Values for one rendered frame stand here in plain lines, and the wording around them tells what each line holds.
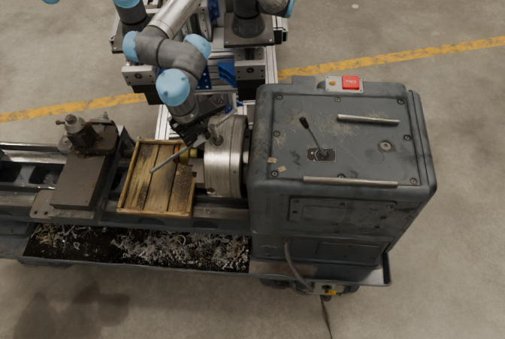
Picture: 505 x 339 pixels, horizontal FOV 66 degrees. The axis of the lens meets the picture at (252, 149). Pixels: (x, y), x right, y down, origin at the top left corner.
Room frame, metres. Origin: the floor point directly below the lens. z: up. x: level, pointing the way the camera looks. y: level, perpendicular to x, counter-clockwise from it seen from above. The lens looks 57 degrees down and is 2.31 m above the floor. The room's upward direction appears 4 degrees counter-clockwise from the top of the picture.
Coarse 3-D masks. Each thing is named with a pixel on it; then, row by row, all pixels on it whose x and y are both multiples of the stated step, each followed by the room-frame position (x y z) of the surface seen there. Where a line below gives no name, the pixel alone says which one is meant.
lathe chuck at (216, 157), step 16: (208, 128) 0.81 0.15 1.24; (224, 128) 0.81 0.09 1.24; (208, 144) 0.75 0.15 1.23; (224, 144) 0.74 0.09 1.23; (208, 160) 0.70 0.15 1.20; (224, 160) 0.70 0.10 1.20; (208, 176) 0.67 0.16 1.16; (224, 176) 0.66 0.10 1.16; (208, 192) 0.65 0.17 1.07; (224, 192) 0.64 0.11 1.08
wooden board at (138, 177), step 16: (160, 144) 1.01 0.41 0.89; (144, 160) 0.93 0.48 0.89; (160, 160) 0.92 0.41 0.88; (128, 176) 0.84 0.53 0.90; (144, 176) 0.85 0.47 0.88; (160, 176) 0.84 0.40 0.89; (176, 176) 0.84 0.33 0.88; (192, 176) 0.83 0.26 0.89; (128, 192) 0.77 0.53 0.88; (160, 192) 0.76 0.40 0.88; (192, 192) 0.74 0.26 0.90; (128, 208) 0.70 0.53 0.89; (144, 208) 0.70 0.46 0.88; (160, 208) 0.69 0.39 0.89; (176, 208) 0.68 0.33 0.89
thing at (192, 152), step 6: (174, 144) 0.84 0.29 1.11; (180, 144) 0.84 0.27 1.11; (174, 150) 0.81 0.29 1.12; (186, 150) 0.80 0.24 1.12; (192, 150) 0.81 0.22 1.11; (198, 150) 0.83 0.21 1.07; (180, 156) 0.79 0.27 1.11; (186, 156) 0.79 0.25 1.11; (192, 156) 0.79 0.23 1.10; (198, 156) 0.82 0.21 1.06; (180, 162) 0.78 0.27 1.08; (186, 162) 0.78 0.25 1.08
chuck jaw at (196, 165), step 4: (192, 160) 0.77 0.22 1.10; (196, 160) 0.77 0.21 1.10; (200, 160) 0.77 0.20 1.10; (188, 164) 0.76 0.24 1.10; (192, 164) 0.76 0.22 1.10; (196, 164) 0.75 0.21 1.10; (200, 164) 0.75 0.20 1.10; (192, 168) 0.74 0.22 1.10; (196, 168) 0.73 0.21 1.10; (200, 168) 0.73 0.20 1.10; (192, 172) 0.72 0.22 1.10; (196, 172) 0.72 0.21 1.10; (200, 172) 0.72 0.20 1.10; (196, 176) 0.70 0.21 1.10; (200, 176) 0.70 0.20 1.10; (196, 180) 0.68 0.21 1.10; (200, 180) 0.68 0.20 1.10; (196, 184) 0.67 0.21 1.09; (200, 184) 0.67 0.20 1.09; (204, 184) 0.67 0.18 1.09; (208, 188) 0.65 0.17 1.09; (212, 188) 0.65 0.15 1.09; (212, 192) 0.65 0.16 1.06
